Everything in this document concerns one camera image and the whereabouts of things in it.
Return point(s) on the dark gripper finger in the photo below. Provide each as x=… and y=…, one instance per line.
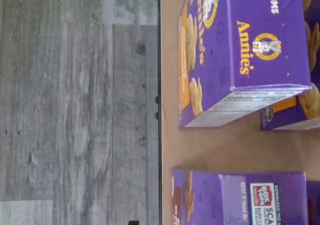
x=133, y=223

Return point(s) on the purple Annie's box brown patch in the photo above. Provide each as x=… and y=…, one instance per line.
x=225, y=197
x=313, y=192

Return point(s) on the black shelf edge screw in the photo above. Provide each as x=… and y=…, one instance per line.
x=156, y=100
x=156, y=115

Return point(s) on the brown wooden shelf board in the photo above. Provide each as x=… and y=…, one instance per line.
x=225, y=147

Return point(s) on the purple Annie's box orange patch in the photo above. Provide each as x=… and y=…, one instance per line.
x=285, y=105
x=250, y=47

